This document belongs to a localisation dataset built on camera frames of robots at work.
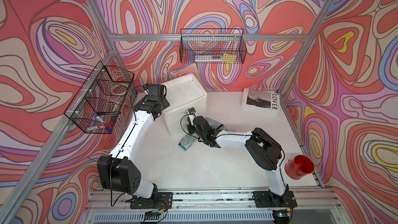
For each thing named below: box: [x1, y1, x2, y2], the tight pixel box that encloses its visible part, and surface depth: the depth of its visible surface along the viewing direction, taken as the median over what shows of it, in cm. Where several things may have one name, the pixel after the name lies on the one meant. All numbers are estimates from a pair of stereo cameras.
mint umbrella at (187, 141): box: [178, 133, 198, 152], surface depth 90 cm
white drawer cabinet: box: [161, 74, 208, 137], surface depth 88 cm
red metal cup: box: [284, 155, 315, 180], surface depth 80 cm
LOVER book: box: [241, 87, 281, 114], surface depth 111 cm
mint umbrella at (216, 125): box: [204, 117, 236, 133], surface depth 99 cm
